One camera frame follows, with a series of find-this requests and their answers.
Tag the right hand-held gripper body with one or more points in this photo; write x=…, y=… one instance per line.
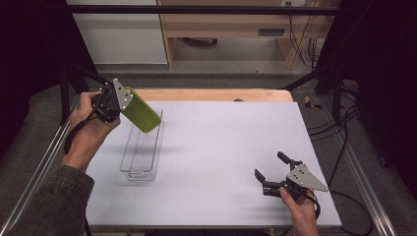
x=303, y=178

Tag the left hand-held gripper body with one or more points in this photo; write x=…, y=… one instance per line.
x=108, y=105

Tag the green phone case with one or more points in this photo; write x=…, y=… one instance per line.
x=142, y=113

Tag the clear plastic tray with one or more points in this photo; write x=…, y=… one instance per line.
x=141, y=157

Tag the person's right hand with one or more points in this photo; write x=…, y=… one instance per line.
x=304, y=213

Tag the person's left hand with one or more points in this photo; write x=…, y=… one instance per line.
x=83, y=131

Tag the black metal stand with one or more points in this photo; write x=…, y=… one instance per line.
x=327, y=82
x=75, y=75

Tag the yellow black tape strip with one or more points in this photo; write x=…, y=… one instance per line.
x=310, y=103

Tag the white cabinet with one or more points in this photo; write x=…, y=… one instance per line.
x=121, y=36

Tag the black curtain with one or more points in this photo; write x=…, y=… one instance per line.
x=383, y=82
x=29, y=49

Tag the light wooden desk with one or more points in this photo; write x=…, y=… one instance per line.
x=229, y=23

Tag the aluminium rail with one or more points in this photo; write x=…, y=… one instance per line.
x=360, y=173
x=39, y=160

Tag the black horizontal frame bar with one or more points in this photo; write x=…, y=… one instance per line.
x=196, y=10

